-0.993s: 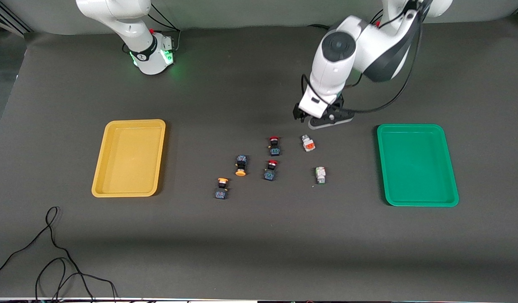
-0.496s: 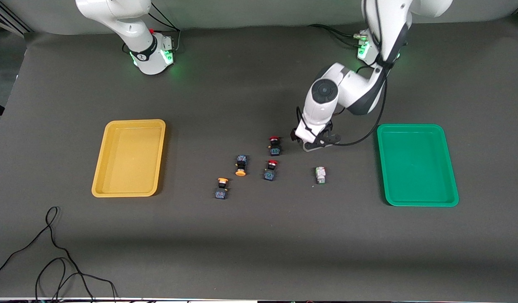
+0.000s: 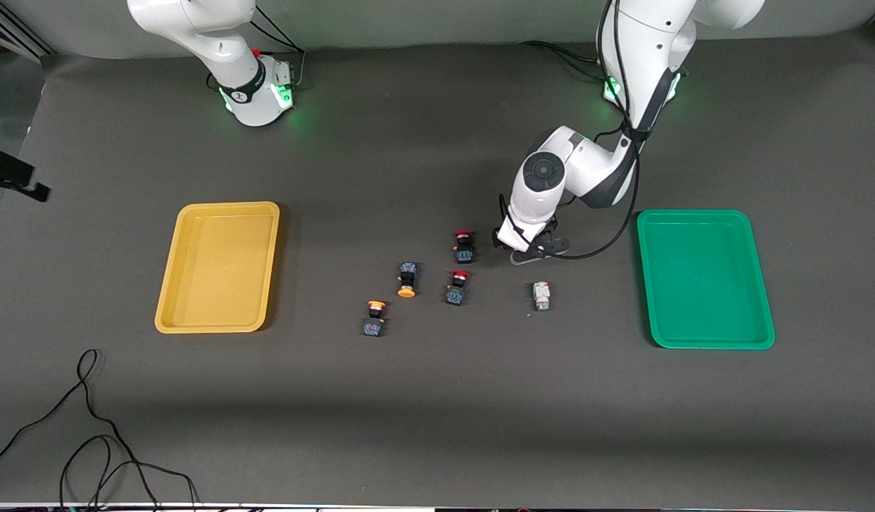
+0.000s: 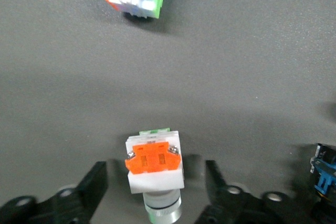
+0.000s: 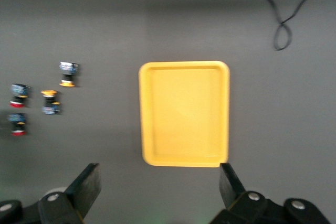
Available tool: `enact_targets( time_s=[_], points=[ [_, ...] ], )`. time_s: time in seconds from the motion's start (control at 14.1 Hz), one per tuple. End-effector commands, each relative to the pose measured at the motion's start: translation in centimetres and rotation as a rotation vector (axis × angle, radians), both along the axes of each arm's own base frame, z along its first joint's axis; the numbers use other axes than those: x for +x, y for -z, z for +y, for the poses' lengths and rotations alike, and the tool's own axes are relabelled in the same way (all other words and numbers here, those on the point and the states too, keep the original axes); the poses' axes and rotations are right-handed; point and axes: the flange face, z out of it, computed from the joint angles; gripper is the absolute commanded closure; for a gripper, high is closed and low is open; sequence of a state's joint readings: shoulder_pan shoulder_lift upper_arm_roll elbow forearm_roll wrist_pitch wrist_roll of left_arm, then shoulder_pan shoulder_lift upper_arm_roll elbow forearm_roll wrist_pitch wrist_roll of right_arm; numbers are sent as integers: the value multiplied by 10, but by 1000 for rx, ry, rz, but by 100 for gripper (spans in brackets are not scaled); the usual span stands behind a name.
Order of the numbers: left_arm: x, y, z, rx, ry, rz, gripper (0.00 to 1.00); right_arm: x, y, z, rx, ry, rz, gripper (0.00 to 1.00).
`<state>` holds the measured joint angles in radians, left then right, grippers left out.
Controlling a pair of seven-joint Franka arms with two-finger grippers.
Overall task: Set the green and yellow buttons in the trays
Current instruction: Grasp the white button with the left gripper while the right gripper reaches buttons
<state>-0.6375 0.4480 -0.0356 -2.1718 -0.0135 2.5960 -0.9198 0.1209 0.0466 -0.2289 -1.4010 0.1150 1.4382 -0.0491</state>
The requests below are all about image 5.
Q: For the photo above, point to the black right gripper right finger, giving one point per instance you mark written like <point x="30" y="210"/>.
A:
<point x="231" y="184"/>

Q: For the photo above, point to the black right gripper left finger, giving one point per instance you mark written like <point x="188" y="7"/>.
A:
<point x="84" y="187"/>

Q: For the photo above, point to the yellow mushroom push button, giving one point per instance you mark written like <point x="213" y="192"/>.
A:
<point x="68" y="70"/>
<point x="50" y="103"/>

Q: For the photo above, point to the yellow plastic tray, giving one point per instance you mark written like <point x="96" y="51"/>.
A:
<point x="183" y="113"/>

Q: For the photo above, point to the red mushroom push button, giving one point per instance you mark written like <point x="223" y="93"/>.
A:
<point x="19" y="94"/>
<point x="17" y="124"/>

